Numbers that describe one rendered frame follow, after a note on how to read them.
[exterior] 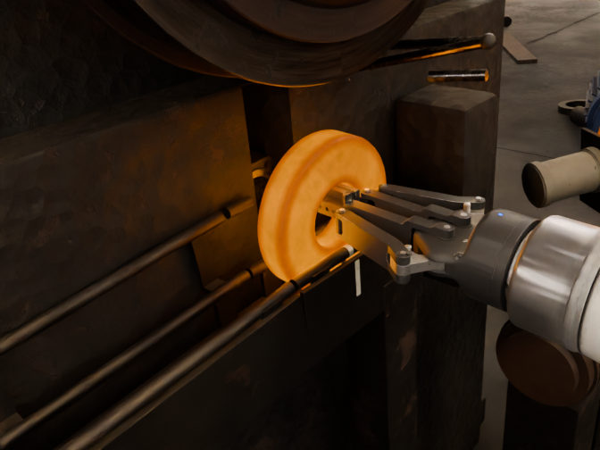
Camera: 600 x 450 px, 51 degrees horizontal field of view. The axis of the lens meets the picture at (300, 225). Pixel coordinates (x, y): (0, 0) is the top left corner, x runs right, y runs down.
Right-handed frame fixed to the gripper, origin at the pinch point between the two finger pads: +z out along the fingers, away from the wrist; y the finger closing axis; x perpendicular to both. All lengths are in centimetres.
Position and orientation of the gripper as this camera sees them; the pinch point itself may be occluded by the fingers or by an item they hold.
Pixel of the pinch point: (326, 195)
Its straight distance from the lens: 60.7
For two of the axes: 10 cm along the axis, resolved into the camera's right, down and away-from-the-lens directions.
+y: 6.8, -3.9, 6.2
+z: -7.3, -3.0, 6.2
